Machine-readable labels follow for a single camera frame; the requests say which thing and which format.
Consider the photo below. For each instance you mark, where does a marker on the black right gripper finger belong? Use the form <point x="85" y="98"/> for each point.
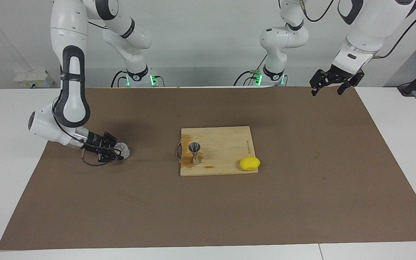
<point x="109" y="139"/>
<point x="110" y="156"/>

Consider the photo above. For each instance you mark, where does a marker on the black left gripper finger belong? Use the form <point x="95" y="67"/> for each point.
<point x="344" y="88"/>
<point x="315" y="87"/>

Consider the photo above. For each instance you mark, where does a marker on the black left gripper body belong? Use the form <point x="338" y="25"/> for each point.
<point x="339" y="76"/>

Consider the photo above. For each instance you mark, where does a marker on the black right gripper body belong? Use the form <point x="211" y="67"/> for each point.
<point x="93" y="144"/>

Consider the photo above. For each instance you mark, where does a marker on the clear glass cup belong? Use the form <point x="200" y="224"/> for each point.
<point x="124" y="148"/>

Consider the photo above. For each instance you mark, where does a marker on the steel jigger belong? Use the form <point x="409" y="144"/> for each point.
<point x="194" y="148"/>

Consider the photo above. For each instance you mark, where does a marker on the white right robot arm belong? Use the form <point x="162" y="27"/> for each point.
<point x="67" y="21"/>

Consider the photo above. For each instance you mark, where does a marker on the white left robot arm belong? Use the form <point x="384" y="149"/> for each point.
<point x="370" y="25"/>

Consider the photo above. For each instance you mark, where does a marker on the white power strip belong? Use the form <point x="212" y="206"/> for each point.
<point x="33" y="79"/>

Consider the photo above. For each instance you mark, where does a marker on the yellow lemon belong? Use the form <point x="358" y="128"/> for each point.
<point x="249" y="163"/>

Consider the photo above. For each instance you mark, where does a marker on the wooden cutting board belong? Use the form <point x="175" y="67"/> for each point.
<point x="226" y="144"/>

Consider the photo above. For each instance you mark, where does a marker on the brown table mat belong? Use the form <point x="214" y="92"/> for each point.
<point x="208" y="209"/>

